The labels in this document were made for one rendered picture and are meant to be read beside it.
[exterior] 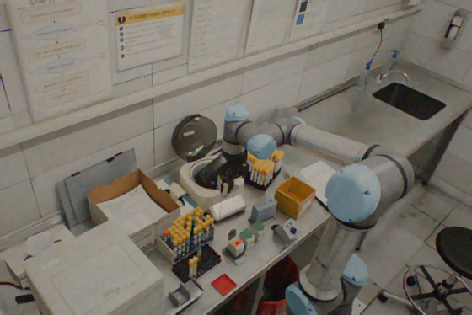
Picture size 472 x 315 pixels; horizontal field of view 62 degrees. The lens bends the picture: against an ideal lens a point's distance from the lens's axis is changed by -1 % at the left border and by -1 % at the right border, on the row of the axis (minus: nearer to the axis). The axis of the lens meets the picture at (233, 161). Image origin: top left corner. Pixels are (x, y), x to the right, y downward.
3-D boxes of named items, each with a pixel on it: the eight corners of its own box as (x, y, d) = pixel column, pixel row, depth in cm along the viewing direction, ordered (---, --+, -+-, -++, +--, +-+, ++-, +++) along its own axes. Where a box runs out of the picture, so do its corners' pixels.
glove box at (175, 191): (181, 232, 160) (181, 215, 154) (147, 199, 172) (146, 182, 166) (205, 217, 167) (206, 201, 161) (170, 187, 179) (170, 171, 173)
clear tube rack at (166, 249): (173, 265, 147) (173, 253, 142) (157, 248, 152) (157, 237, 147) (214, 238, 159) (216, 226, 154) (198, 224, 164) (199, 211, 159)
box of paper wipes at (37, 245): (24, 289, 132) (14, 266, 124) (8, 268, 138) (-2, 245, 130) (82, 252, 147) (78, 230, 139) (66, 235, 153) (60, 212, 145)
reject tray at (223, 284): (222, 296, 139) (223, 295, 138) (210, 283, 142) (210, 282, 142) (237, 285, 143) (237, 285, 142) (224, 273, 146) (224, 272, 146)
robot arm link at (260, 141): (288, 134, 116) (265, 115, 123) (259, 143, 110) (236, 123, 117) (283, 155, 121) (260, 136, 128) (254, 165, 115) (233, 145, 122)
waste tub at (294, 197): (295, 221, 171) (300, 205, 165) (270, 205, 177) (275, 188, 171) (312, 205, 179) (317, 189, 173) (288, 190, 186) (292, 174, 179)
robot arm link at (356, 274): (364, 295, 125) (381, 269, 117) (335, 314, 118) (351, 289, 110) (337, 266, 132) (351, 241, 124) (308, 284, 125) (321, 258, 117)
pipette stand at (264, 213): (257, 229, 165) (260, 213, 159) (247, 219, 169) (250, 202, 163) (276, 221, 170) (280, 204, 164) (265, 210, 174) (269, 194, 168)
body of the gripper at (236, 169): (247, 178, 138) (252, 151, 130) (227, 186, 134) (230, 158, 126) (234, 166, 142) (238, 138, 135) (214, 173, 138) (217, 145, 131)
